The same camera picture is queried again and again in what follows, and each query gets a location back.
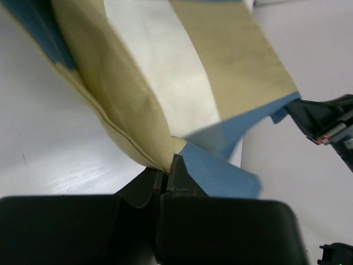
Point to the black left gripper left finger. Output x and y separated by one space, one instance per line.
81 229

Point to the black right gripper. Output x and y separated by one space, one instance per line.
328 123

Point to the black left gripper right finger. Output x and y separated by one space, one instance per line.
194 228

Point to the blue beige checked placemat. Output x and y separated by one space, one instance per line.
90 87

